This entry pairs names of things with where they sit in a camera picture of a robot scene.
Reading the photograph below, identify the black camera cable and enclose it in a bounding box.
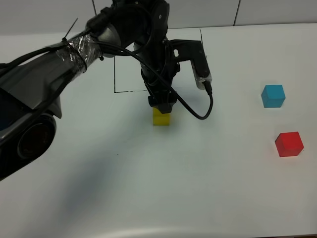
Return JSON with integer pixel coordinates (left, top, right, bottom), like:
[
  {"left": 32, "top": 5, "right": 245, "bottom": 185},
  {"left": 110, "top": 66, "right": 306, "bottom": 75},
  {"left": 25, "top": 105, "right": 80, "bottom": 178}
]
[{"left": 94, "top": 39, "right": 214, "bottom": 120}]

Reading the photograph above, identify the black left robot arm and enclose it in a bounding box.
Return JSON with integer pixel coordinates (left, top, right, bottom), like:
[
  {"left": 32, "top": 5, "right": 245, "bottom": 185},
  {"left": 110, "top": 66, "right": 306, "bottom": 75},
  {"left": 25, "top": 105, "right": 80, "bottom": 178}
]
[{"left": 0, "top": 0, "right": 180, "bottom": 179}]

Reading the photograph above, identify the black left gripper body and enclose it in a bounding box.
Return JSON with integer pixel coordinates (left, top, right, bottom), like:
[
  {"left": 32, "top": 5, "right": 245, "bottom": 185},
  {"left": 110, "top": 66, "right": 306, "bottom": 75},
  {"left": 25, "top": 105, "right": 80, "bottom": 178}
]
[{"left": 138, "top": 37, "right": 180, "bottom": 104}]

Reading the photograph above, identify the red cube block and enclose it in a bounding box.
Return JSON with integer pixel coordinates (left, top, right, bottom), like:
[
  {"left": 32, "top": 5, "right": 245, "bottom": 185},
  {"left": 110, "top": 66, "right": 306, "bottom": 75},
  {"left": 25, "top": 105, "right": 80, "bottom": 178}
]
[{"left": 275, "top": 131, "right": 304, "bottom": 157}]

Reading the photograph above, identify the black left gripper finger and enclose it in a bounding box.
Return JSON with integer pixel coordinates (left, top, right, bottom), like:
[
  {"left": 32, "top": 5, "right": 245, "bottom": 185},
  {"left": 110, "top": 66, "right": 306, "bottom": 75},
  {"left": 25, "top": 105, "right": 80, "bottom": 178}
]
[{"left": 151, "top": 101, "right": 175, "bottom": 114}]

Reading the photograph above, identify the blue cube block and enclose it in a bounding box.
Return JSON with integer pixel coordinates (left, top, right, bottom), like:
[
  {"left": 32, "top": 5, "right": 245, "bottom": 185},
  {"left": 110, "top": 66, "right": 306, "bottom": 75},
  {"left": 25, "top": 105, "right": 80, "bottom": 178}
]
[{"left": 261, "top": 85, "right": 286, "bottom": 108}]

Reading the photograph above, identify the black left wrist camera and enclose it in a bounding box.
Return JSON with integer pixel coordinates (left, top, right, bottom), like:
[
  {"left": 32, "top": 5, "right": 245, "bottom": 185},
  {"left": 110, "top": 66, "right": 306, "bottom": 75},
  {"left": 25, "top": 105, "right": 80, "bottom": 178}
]
[{"left": 170, "top": 40, "right": 212, "bottom": 90}]

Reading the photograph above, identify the yellow cube block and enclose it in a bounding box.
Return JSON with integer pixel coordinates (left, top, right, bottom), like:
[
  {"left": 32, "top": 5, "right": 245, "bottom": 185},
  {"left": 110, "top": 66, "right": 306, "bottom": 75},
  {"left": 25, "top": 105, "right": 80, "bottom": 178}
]
[{"left": 153, "top": 108, "right": 170, "bottom": 126}]

